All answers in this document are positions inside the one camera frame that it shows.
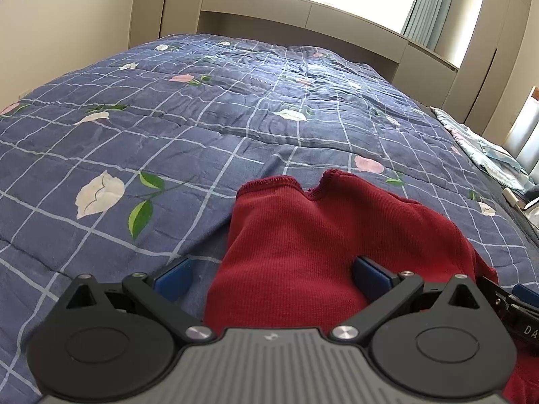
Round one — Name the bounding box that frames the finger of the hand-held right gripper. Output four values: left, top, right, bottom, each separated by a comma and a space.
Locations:
477, 275, 539, 310

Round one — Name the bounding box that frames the blue checked floral quilt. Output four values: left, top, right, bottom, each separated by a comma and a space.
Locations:
0, 33, 539, 404

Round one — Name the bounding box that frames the beige wardrobe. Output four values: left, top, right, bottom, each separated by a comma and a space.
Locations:
441, 0, 539, 146

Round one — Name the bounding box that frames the light blue curtain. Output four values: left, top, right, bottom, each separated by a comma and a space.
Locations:
400, 0, 490, 52

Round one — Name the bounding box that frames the white charger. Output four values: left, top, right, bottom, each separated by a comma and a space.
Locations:
503, 188, 524, 210

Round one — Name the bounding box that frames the beige bed headboard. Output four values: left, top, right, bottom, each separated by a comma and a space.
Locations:
197, 0, 461, 108

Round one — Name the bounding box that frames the red knit sweater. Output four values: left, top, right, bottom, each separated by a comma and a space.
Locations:
204, 168, 539, 404

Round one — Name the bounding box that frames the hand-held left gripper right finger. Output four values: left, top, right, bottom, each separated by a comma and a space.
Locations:
328, 256, 484, 343

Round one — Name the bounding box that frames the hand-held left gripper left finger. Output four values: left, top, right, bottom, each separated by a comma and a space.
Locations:
63, 258, 215, 343

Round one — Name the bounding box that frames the light floral cloth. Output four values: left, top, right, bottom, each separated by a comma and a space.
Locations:
433, 107, 532, 191

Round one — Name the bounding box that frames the beige tall cabinet panel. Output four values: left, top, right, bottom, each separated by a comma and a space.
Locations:
128, 0, 208, 50

